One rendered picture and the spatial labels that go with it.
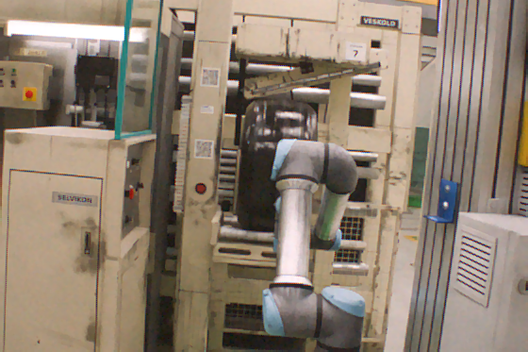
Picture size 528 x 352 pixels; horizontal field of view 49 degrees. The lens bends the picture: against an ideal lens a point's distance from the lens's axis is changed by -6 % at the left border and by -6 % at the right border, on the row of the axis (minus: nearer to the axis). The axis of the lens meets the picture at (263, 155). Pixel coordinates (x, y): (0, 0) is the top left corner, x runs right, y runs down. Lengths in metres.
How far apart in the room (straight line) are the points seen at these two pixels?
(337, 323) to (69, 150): 0.95
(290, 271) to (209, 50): 1.18
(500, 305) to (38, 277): 1.41
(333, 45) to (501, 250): 1.81
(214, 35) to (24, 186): 1.01
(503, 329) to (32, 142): 1.44
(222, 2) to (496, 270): 1.73
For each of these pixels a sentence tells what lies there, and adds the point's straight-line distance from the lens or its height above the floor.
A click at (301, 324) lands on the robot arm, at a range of 1.55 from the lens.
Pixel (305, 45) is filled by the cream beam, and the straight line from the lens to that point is 2.75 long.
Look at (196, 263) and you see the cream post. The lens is 2.55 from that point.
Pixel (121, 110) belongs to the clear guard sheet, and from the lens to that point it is 1.86.
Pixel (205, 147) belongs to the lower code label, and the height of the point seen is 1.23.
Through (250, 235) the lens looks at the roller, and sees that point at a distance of 2.43.
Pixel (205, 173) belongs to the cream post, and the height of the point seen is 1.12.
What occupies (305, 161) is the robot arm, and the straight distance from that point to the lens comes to 1.64.
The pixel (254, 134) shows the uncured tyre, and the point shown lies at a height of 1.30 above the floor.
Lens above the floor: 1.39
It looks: 4 degrees down
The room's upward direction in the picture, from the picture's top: 5 degrees clockwise
